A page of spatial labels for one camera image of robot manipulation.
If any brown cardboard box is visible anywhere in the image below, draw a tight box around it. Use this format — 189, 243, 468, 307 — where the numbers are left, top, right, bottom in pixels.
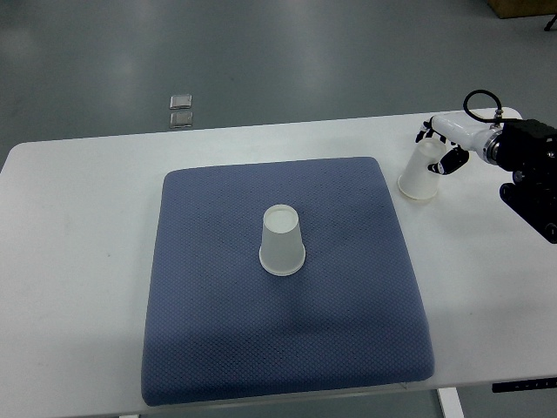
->
487, 0, 556, 19

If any upper metal floor plate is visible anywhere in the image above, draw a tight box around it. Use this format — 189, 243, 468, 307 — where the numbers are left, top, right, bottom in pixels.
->
169, 93, 192, 110

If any white table leg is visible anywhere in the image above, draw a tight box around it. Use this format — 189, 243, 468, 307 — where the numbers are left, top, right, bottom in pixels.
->
437, 388, 465, 418

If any white paper cup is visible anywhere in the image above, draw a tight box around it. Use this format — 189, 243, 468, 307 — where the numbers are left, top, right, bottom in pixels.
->
397, 138, 446, 200
258, 204, 305, 277

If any lower metal floor plate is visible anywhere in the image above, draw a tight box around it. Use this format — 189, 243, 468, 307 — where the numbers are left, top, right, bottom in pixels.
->
170, 111, 193, 129

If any black table control panel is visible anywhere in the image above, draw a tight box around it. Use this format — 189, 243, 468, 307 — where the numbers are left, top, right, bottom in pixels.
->
492, 377, 557, 394

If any black tripod leg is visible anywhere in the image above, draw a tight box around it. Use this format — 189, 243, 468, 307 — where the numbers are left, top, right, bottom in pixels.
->
544, 14, 557, 31

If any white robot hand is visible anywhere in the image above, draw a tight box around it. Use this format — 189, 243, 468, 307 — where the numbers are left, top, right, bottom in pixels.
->
415, 111, 502, 175

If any white paper cup on mat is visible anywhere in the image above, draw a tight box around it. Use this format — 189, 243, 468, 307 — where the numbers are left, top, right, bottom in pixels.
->
258, 204, 305, 277

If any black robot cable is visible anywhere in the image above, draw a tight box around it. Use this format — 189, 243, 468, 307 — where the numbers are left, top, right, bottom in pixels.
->
462, 89, 505, 125

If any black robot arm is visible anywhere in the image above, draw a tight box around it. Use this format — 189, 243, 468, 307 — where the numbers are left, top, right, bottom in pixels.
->
415, 111, 556, 244

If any blue mesh cushion mat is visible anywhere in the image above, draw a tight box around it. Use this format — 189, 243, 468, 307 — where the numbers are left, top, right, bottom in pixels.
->
141, 157, 434, 406

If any metal floor plate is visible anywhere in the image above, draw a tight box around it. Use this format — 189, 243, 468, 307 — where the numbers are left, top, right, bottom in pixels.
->
169, 93, 192, 110
170, 111, 193, 129

